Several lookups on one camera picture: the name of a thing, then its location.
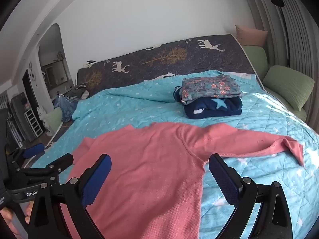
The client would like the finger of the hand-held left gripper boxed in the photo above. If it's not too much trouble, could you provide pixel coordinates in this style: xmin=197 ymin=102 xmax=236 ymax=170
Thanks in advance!
xmin=6 ymin=143 xmax=45 ymax=170
xmin=15 ymin=153 xmax=74 ymax=180

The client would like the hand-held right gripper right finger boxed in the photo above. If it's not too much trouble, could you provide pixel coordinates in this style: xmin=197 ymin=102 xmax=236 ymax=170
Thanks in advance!
xmin=208 ymin=154 xmax=293 ymax=239

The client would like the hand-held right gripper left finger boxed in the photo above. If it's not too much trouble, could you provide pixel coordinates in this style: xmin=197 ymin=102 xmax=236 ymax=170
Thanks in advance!
xmin=26 ymin=154 xmax=112 ymax=239

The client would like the pink knit sweater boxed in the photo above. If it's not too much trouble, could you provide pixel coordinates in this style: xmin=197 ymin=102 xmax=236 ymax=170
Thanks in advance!
xmin=60 ymin=122 xmax=305 ymax=239

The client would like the person's left hand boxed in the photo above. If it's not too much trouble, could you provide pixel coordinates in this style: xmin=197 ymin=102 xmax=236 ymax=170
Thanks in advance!
xmin=0 ymin=202 xmax=34 ymax=238

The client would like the white shelf rack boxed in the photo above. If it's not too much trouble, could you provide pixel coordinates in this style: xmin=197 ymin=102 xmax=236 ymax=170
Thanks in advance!
xmin=24 ymin=109 xmax=43 ymax=138

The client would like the green pillow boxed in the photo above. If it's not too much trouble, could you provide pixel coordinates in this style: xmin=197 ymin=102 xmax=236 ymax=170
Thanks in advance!
xmin=46 ymin=107 xmax=63 ymax=132
xmin=242 ymin=45 xmax=269 ymax=75
xmin=263 ymin=65 xmax=315 ymax=111

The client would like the white animal figure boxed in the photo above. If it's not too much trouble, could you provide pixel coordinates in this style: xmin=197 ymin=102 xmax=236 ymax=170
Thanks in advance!
xmin=36 ymin=106 xmax=54 ymax=136

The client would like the blue denim garment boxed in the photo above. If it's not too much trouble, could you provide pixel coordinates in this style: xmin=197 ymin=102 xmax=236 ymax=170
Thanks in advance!
xmin=53 ymin=93 xmax=79 ymax=122

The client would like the folded navy star garment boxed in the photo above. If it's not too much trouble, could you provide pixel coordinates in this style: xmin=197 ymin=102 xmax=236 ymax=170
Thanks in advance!
xmin=173 ymin=86 xmax=243 ymax=119

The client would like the grey clothing pile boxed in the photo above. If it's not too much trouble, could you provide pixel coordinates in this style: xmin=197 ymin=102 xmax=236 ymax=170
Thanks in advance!
xmin=66 ymin=85 xmax=90 ymax=100

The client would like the teal star quilt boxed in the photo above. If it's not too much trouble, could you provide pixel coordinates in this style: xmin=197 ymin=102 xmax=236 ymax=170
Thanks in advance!
xmin=31 ymin=71 xmax=319 ymax=239

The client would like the folded floral garment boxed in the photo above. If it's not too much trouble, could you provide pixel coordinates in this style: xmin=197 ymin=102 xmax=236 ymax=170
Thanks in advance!
xmin=181 ymin=75 xmax=244 ymax=105

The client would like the dark deer print bedsheet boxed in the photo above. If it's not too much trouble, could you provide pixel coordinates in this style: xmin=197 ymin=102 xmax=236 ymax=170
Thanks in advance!
xmin=76 ymin=33 xmax=257 ymax=97

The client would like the grey pleated curtain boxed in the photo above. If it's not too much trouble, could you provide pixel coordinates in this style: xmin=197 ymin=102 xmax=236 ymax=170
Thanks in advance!
xmin=238 ymin=0 xmax=319 ymax=140

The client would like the black floor lamp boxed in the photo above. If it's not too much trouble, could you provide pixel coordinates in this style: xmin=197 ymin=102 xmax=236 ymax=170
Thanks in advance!
xmin=270 ymin=0 xmax=291 ymax=68

